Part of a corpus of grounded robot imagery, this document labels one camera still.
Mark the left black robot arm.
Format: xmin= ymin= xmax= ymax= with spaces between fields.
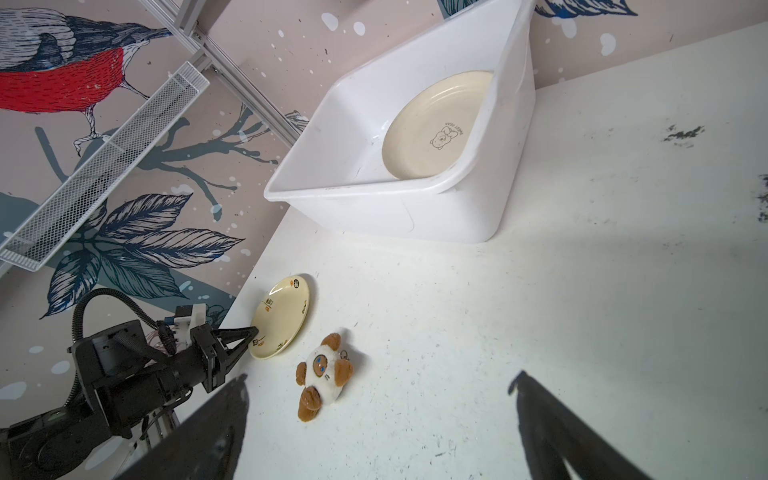
xmin=1 ymin=288 xmax=258 ymax=479

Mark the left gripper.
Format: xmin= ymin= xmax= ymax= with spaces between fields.
xmin=161 ymin=323 xmax=259 ymax=393

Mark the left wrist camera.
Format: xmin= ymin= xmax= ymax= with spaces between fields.
xmin=163 ymin=303 xmax=207 ymax=351

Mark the small yellowish saucer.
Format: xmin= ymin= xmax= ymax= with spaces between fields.
xmin=249 ymin=276 xmax=310 ymax=360

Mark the cream round plate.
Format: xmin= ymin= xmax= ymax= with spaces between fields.
xmin=382 ymin=70 xmax=493 ymax=180

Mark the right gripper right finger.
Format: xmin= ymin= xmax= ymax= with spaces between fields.
xmin=508 ymin=371 xmax=649 ymax=480

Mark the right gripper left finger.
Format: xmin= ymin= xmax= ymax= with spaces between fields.
xmin=118 ymin=374 xmax=249 ymax=480

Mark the white plastic bin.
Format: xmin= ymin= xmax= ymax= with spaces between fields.
xmin=264 ymin=1 xmax=536 ymax=243

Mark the white wire mesh shelf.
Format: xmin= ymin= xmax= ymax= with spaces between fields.
xmin=1 ymin=62 xmax=210 ymax=272

